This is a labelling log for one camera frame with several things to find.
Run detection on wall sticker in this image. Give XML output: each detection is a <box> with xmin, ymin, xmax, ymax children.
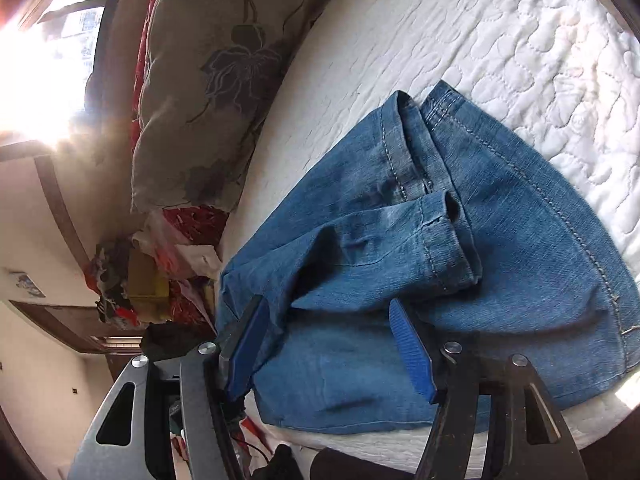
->
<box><xmin>10</xmin><ymin>270</ymin><xmax>47</xmax><ymax>299</ymax></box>

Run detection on white quilted bedspread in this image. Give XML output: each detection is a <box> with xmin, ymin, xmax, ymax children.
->
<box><xmin>220</xmin><ymin>0</ymin><xmax>640</xmax><ymax>461</ymax></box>

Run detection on blue denim pants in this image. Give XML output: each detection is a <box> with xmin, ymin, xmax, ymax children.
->
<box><xmin>214</xmin><ymin>80</ymin><xmax>638</xmax><ymax>436</ymax></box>

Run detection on dark wooden door frame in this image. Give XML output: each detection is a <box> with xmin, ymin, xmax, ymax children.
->
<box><xmin>0</xmin><ymin>140</ymin><xmax>147</xmax><ymax>357</ymax></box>

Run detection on yellow cardboard box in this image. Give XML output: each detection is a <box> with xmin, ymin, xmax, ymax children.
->
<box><xmin>126</xmin><ymin>249</ymin><xmax>171</xmax><ymax>322</ymax></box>

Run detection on grey floral pillow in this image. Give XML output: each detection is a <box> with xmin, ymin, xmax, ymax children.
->
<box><xmin>131</xmin><ymin>0</ymin><xmax>351</xmax><ymax>213</ymax></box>

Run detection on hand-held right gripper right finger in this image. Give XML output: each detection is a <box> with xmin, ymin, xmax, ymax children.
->
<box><xmin>389</xmin><ymin>297</ymin><xmax>588</xmax><ymax>480</ymax></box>

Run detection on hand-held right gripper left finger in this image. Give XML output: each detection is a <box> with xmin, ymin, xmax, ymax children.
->
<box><xmin>67</xmin><ymin>294</ymin><xmax>273</xmax><ymax>480</ymax></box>

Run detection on red patterned blanket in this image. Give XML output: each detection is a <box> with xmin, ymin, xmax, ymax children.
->
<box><xmin>129</xmin><ymin>0</ymin><xmax>232</xmax><ymax>241</ymax></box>

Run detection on black cloth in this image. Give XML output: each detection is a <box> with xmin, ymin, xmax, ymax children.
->
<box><xmin>140</xmin><ymin>321</ymin><xmax>217</xmax><ymax>362</ymax></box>

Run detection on bright window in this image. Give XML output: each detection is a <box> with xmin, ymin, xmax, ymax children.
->
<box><xmin>0</xmin><ymin>0</ymin><xmax>118</xmax><ymax>147</ymax></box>

